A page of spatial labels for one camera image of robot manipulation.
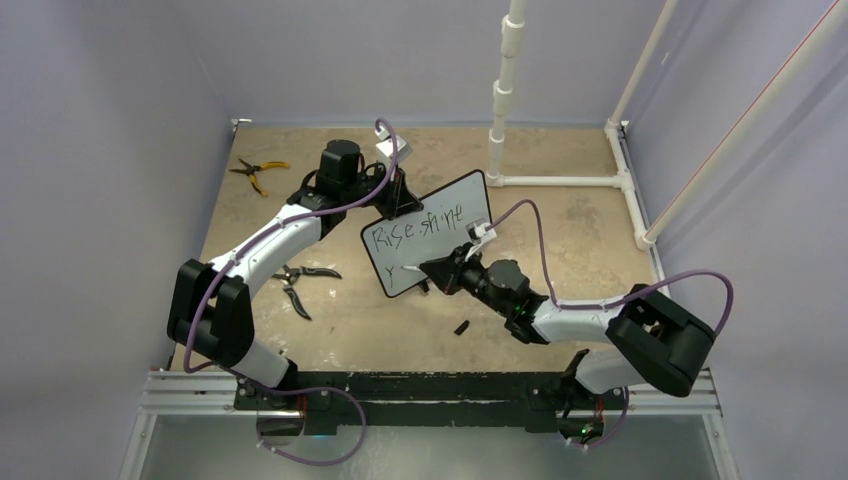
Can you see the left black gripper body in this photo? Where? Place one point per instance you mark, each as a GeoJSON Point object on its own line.
{"type": "Point", "coordinates": [366, 185]}

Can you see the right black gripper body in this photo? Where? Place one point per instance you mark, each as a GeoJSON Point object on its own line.
{"type": "Point", "coordinates": [470, 274]}

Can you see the small black-framed whiteboard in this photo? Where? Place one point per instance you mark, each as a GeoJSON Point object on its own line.
{"type": "Point", "coordinates": [443, 224]}

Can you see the black marker cap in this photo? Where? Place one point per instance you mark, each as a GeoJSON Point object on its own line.
{"type": "Point", "coordinates": [462, 328]}

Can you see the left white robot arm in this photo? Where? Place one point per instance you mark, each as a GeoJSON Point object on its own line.
{"type": "Point", "coordinates": [211, 308]}

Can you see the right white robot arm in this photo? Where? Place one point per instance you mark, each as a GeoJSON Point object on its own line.
{"type": "Point", "coordinates": [651, 338]}

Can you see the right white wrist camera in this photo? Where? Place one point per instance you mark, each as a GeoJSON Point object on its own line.
{"type": "Point", "coordinates": [480, 234]}

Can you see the yellow handled pliers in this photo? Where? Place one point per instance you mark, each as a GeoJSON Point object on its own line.
{"type": "Point", "coordinates": [251, 171]}

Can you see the black handled pliers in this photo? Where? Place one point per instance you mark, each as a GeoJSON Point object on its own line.
{"type": "Point", "coordinates": [290, 276]}

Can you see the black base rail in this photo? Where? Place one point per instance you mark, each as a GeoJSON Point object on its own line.
{"type": "Point", "coordinates": [538, 402]}

